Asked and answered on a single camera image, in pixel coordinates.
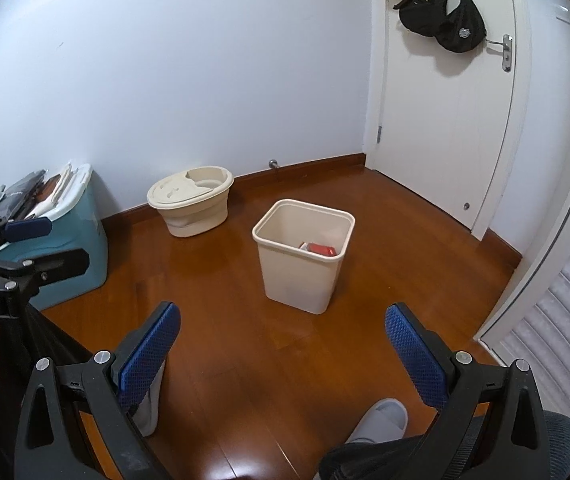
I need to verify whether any brown white folded cloth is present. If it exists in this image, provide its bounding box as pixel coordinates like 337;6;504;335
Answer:
27;162;78;217

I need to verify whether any white storage box lid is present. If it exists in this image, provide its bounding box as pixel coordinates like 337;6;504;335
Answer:
37;162;94;222

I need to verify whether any black shoulder bag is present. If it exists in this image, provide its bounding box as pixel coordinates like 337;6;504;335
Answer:
398;0;488;55

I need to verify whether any blue storage box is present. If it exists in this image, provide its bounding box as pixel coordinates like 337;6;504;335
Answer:
0;162;109;312

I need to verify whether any beige mop bucket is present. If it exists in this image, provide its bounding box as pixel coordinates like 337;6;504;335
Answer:
147;165;235;238

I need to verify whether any black folded cloth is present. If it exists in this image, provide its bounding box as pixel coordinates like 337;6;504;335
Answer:
0;170;48;222

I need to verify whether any white room door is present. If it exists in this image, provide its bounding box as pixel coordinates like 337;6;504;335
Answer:
365;0;526;242

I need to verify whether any metal door handle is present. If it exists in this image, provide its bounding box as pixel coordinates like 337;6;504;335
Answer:
487;34;514;74

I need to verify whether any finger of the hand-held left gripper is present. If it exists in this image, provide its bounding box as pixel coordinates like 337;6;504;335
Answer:
0;217;54;257
0;247;90;287

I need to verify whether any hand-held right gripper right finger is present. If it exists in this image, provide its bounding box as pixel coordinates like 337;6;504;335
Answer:
385;302;548;480

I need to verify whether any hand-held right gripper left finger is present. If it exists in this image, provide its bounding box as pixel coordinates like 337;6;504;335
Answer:
15;301;182;480

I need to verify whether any grey slipper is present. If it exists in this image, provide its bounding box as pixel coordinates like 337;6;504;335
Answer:
132;360;167;438
344;398;410;446

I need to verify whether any person's dark trouser leg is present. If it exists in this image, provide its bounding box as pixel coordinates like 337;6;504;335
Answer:
317;409;570;480

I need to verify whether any white louvered wardrobe door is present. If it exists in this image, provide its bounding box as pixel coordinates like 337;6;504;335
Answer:
482;210;570;438

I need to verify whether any white door frame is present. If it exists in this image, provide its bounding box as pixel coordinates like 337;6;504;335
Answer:
474;0;570;343

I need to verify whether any beige plastic trash bin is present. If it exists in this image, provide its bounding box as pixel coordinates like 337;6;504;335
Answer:
252;199;356;315

